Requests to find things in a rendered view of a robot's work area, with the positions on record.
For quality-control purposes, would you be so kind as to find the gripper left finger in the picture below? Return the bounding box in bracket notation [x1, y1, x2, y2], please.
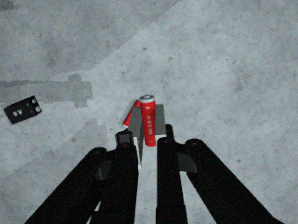
[24, 106, 144, 224]

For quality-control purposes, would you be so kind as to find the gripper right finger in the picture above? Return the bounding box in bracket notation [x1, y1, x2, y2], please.
[155, 104, 284, 224]

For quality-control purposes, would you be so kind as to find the black nine-volt battery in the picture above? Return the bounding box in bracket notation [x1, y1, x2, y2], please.
[3, 96, 42, 125]

